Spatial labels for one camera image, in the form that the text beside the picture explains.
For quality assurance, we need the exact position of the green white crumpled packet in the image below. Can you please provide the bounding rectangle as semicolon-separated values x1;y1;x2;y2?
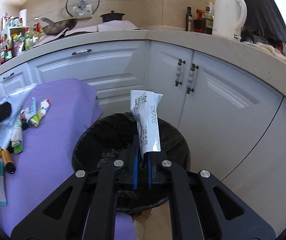
29;99;50;127

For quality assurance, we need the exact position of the glass pot lid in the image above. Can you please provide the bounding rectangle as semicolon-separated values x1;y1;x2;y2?
65;0;100;19

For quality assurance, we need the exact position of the cabinet door handle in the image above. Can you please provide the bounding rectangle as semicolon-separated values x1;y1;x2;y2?
174;59;186;87
186;63;199;94

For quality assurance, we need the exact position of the small drawer handle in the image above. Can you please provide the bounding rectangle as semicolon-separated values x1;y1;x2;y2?
3;72;14;80

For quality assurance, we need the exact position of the dark olive oil bottle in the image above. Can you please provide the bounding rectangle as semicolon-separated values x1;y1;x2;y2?
185;7;193;31

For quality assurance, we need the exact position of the dark curtain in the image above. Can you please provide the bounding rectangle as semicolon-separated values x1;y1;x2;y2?
241;0;286;43

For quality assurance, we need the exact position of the metal wok pan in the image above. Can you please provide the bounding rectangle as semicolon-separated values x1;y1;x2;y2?
41;17;78;35

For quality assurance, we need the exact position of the cabinet door handle right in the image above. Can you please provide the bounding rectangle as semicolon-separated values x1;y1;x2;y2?
186;63;199;94

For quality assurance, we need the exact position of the white paper sheet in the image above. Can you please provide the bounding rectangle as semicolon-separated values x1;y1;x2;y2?
0;83;37;150

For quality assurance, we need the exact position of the purple tablecloth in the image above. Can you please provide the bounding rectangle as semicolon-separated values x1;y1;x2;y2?
0;77;139;240

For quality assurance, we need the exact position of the white tube wrapper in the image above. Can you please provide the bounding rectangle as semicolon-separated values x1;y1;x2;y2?
130;90;163;159

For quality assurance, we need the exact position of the white electric kettle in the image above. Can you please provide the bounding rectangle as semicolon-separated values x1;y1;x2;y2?
212;0;247;41

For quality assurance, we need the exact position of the dark sauce bottle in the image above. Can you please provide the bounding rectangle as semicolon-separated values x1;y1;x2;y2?
202;7;214;35

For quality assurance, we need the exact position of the spice rack with jars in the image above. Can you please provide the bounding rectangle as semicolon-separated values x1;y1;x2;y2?
0;12;43;64

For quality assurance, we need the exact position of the cabinet door handle left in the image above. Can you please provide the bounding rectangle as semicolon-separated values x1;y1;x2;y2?
174;59;186;87

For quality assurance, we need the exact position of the black pot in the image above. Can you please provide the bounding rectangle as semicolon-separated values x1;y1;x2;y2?
100;10;125;23

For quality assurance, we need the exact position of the black trash bin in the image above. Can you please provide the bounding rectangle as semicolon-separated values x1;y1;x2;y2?
72;112;191;215

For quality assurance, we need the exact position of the amber brown bottle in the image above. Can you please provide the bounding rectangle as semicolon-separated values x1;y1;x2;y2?
1;150;16;174

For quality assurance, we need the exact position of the teal white marker tube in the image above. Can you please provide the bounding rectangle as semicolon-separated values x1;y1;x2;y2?
0;161;8;206

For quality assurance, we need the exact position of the white green wrapper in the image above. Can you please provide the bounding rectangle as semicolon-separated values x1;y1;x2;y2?
10;117;23;154

